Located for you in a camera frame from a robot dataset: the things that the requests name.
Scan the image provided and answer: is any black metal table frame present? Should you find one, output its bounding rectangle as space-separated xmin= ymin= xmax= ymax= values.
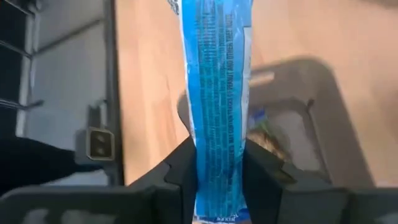
xmin=73 ymin=0 xmax=126 ymax=187

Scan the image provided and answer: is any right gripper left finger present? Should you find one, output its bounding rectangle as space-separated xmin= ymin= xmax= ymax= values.
xmin=130 ymin=136 xmax=198 ymax=224

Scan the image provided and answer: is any black rounded object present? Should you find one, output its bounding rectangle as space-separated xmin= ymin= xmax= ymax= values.
xmin=0 ymin=136 xmax=105 ymax=197

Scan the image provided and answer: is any blue granola bar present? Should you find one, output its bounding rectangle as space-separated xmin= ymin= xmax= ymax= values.
xmin=177 ymin=0 xmax=254 ymax=224

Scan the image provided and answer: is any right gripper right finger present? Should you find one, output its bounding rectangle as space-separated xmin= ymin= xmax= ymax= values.
xmin=242 ymin=138 xmax=297 ymax=224

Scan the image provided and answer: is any dark grey plastic bin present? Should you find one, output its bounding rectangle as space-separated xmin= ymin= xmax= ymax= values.
xmin=176 ymin=55 xmax=376 ymax=189

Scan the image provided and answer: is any black metal rack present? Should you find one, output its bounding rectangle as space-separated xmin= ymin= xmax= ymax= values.
xmin=0 ymin=0 xmax=37 ymax=138

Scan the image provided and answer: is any small grey camera box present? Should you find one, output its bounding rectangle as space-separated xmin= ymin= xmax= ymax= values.
xmin=85 ymin=126 xmax=116 ymax=162

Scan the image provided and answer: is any colourful granola bar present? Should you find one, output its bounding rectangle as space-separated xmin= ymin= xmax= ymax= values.
xmin=247 ymin=107 xmax=289 ymax=164

